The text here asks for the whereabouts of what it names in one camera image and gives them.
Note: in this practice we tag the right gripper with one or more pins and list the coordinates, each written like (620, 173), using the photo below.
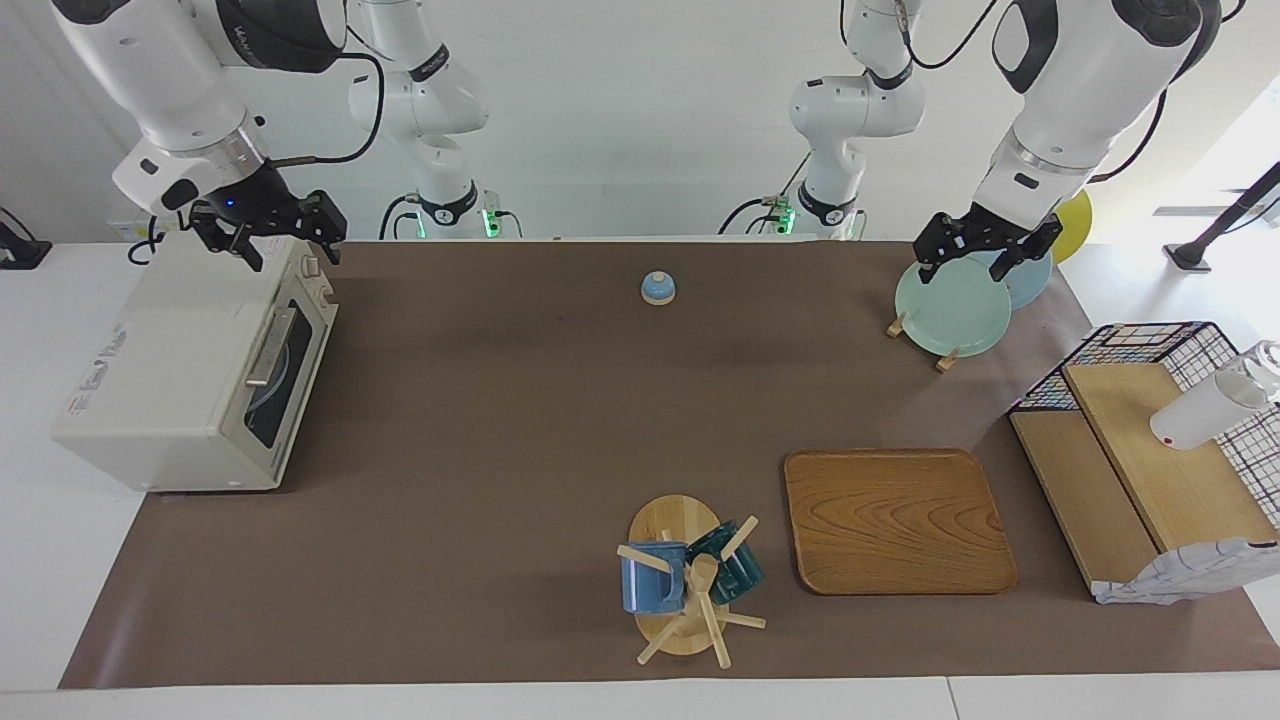
(248, 195)

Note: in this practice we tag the wooden mug tree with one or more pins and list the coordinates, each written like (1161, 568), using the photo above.
(672, 520)

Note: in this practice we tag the light blue plate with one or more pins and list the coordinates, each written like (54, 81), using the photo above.
(1030, 280)

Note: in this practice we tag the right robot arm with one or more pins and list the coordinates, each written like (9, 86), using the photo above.
(170, 70)

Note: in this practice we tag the white toaster oven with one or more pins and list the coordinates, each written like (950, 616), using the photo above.
(170, 380)

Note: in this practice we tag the yellow plate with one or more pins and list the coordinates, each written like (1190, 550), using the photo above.
(1076, 226)

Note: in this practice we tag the wooden plate rack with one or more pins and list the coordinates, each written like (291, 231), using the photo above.
(896, 325)

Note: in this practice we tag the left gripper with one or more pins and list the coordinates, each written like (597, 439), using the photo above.
(1002, 228)

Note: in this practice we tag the blue mug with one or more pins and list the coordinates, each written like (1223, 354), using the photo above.
(652, 580)

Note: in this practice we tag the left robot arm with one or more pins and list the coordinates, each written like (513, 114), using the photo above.
(1080, 80)

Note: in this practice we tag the small blue bell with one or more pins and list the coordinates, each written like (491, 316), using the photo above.
(658, 288)

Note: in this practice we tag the white patterned cloth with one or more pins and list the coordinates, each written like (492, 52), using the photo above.
(1180, 575)

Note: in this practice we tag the white cup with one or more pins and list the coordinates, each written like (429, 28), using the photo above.
(1205, 412)

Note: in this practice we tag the wooden step shelf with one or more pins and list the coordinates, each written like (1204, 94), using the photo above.
(1150, 480)

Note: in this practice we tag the light green plate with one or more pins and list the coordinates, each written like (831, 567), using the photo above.
(950, 308)

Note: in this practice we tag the dark teal mug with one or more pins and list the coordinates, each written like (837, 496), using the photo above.
(738, 572)

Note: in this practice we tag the wooden tray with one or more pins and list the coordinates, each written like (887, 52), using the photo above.
(896, 522)

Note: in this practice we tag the black stand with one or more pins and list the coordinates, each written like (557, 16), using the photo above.
(18, 250)
(1225, 222)

